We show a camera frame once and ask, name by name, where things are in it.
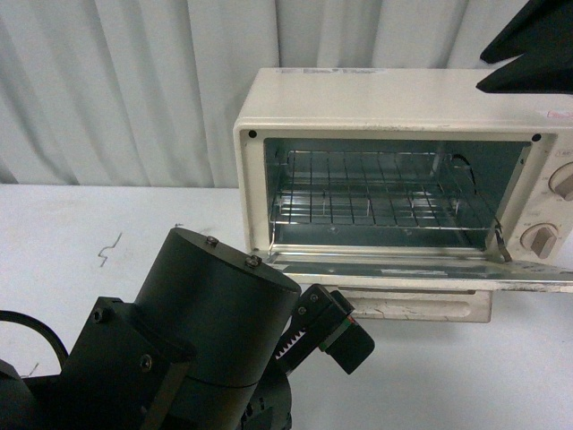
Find cream oven door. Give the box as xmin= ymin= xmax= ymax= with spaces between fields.
xmin=265 ymin=245 xmax=572 ymax=323

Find black cable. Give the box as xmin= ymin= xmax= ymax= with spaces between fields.
xmin=0 ymin=308 xmax=68 ymax=373

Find cream toaster oven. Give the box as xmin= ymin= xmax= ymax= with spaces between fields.
xmin=234 ymin=68 xmax=572 ymax=323

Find beige oven knob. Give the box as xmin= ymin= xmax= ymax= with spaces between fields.
xmin=549 ymin=162 xmax=573 ymax=202
xmin=520 ymin=223 xmax=558 ymax=259

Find white curtain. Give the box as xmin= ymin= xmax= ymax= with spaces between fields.
xmin=1 ymin=1 xmax=522 ymax=187

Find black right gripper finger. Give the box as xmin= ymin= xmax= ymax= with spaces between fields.
xmin=480 ymin=0 xmax=572 ymax=63
xmin=476 ymin=55 xmax=572 ymax=95

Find upper beige oven knob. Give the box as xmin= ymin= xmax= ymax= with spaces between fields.
xmin=549 ymin=162 xmax=573 ymax=202

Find metal oven rack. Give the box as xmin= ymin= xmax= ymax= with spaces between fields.
xmin=269 ymin=150 xmax=498 ymax=232

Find lower beige oven knob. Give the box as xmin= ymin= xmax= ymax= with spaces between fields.
xmin=520 ymin=223 xmax=558 ymax=259

